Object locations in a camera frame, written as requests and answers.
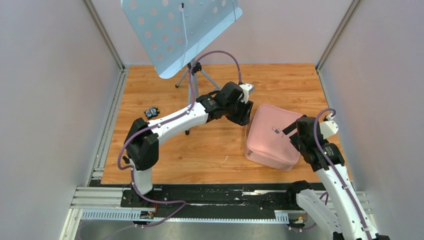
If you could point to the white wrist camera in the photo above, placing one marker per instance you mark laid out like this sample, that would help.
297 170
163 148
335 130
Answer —
328 127
248 89

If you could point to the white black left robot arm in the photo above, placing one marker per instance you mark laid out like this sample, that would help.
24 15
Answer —
145 137

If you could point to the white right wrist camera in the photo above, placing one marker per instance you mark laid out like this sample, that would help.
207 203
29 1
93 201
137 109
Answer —
328 127

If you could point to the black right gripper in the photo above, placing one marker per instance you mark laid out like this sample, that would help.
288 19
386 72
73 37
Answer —
289 129

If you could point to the pink medicine kit case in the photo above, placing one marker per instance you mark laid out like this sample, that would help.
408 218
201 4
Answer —
266 143

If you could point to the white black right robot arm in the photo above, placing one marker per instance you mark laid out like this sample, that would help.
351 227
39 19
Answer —
347 220

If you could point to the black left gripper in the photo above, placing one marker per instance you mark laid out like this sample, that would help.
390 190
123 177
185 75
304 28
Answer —
244 118

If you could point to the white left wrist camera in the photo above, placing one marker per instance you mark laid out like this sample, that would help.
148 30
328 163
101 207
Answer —
248 89

